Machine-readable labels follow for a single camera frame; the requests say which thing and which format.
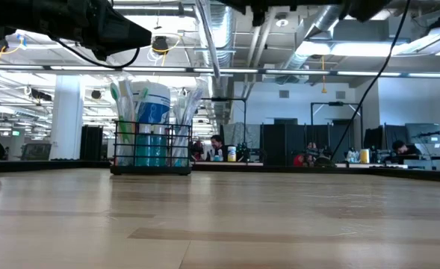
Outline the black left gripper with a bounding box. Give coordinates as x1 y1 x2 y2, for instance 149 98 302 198
75 0 153 62

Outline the long overhead light bar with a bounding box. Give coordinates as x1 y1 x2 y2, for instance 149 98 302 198
0 64 440 78

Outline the white blue wipes canister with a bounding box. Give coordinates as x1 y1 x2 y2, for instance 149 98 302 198
129 80 171 167

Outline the white pillar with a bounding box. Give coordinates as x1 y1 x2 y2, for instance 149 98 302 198
49 74 85 161

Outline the black cabinet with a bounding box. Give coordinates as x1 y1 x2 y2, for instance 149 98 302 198
79 125 105 161

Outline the black partition panel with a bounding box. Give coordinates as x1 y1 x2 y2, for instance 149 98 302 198
260 123 307 167

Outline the grey background monitor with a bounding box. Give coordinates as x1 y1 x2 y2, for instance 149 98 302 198
404 122 440 145

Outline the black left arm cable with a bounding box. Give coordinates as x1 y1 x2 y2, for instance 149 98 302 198
53 37 141 69

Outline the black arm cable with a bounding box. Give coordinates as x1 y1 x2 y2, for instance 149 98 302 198
53 37 141 69
329 0 412 160

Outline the silver ribbed air duct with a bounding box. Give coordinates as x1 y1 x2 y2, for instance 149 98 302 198
200 3 239 124

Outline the black background rig frame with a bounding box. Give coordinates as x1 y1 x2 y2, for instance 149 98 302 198
200 96 248 162
310 101 364 150

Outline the black aluminium table frame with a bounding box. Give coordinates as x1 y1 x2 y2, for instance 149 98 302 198
0 158 440 182

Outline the black wire caddy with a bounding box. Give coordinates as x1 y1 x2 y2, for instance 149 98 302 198
110 120 193 176

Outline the silver smooth air duct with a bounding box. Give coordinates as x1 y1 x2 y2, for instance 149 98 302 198
286 4 344 70

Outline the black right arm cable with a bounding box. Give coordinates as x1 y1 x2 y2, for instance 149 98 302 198
329 0 412 160

